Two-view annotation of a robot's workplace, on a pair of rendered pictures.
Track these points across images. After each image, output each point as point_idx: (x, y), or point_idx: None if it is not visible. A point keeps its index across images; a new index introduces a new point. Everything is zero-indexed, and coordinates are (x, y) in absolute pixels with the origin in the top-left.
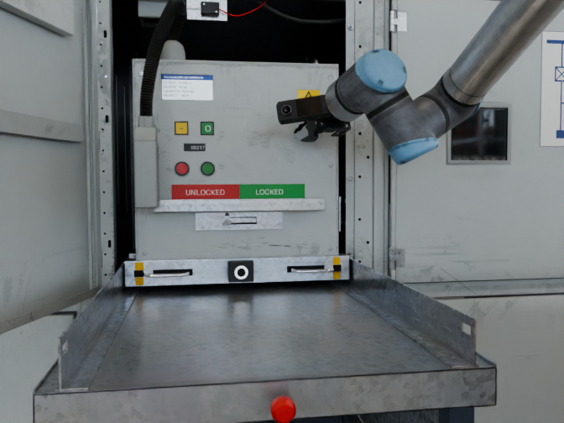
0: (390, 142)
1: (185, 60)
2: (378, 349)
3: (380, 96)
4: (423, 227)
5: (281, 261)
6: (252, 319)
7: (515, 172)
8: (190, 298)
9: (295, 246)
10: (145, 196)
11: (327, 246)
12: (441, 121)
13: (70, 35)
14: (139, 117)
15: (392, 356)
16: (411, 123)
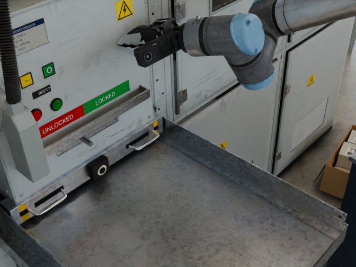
0: (249, 81)
1: (14, 12)
2: (282, 235)
3: (249, 55)
4: (196, 68)
5: (122, 144)
6: (169, 229)
7: (245, 3)
8: (79, 213)
9: (127, 127)
10: (39, 171)
11: (147, 115)
12: (274, 51)
13: None
14: (11, 105)
15: (296, 240)
16: (266, 67)
